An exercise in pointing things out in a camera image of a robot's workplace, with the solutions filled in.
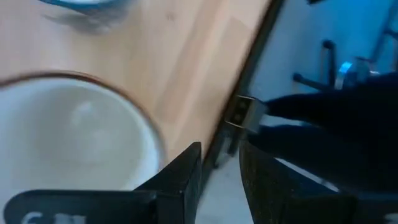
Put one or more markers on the yellow coffee mug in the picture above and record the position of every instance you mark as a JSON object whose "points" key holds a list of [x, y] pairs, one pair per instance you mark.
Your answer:
{"points": [[68, 133]]}

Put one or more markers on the green coffee mug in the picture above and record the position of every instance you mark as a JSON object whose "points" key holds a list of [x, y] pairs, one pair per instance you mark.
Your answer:
{"points": [[87, 4]]}

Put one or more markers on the black chair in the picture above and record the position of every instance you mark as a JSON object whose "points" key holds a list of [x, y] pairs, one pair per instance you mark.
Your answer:
{"points": [[342, 130]]}

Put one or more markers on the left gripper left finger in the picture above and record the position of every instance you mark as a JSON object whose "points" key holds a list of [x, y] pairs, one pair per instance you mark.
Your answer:
{"points": [[177, 186]]}

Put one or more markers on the black office chair base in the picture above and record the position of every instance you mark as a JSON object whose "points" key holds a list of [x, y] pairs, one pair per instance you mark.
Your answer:
{"points": [[329, 62]]}

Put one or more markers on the metal table edge bracket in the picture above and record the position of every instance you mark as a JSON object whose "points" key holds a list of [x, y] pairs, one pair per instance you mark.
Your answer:
{"points": [[248, 113]]}

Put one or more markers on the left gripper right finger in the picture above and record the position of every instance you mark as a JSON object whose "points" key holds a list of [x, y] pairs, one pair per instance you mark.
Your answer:
{"points": [[280, 193]]}

